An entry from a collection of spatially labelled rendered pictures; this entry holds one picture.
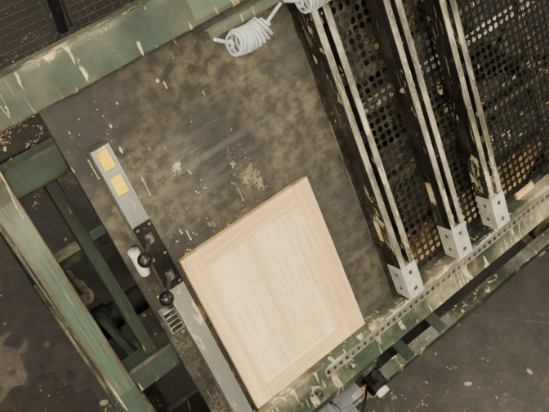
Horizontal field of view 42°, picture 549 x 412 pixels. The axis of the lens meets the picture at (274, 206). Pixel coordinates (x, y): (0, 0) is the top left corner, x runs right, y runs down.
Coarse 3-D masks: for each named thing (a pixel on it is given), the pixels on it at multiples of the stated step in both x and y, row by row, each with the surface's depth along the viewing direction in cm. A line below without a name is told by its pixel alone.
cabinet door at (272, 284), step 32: (288, 192) 199; (256, 224) 196; (288, 224) 202; (320, 224) 207; (192, 256) 187; (224, 256) 193; (256, 256) 198; (288, 256) 204; (320, 256) 210; (224, 288) 195; (256, 288) 201; (288, 288) 207; (320, 288) 214; (224, 320) 198; (256, 320) 204; (288, 320) 210; (320, 320) 217; (352, 320) 223; (256, 352) 207; (288, 352) 213; (320, 352) 220; (256, 384) 209
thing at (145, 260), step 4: (148, 232) 176; (144, 236) 175; (148, 236) 175; (152, 236) 175; (148, 240) 174; (152, 240) 175; (148, 244) 172; (148, 248) 171; (144, 252) 167; (148, 252) 170; (140, 256) 166; (144, 256) 165; (148, 256) 166; (152, 256) 167; (140, 260) 165; (144, 260) 165; (148, 260) 165; (152, 260) 166; (140, 264) 166; (144, 264) 165; (148, 264) 166
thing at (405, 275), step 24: (312, 24) 185; (312, 48) 192; (336, 48) 189; (336, 72) 191; (336, 96) 196; (336, 120) 203; (360, 120) 200; (360, 144) 201; (360, 168) 207; (384, 192) 211; (384, 216) 213; (384, 240) 220; (408, 264) 223; (408, 288) 226
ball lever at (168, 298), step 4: (168, 272) 180; (172, 272) 181; (168, 276) 180; (172, 276) 181; (168, 280) 178; (168, 284) 177; (168, 288) 176; (164, 292) 171; (168, 292) 172; (160, 296) 171; (164, 296) 171; (168, 296) 171; (172, 296) 172; (160, 300) 171; (164, 300) 171; (168, 300) 171; (172, 300) 171; (164, 304) 171; (168, 304) 171
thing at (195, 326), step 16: (96, 144) 168; (96, 160) 165; (112, 176) 168; (112, 192) 169; (128, 192) 171; (128, 208) 172; (128, 224) 175; (176, 288) 185; (176, 304) 186; (192, 304) 188; (192, 320) 190; (192, 336) 191; (208, 336) 194; (208, 352) 195; (208, 368) 198; (224, 368) 199; (224, 384) 200; (240, 400) 205
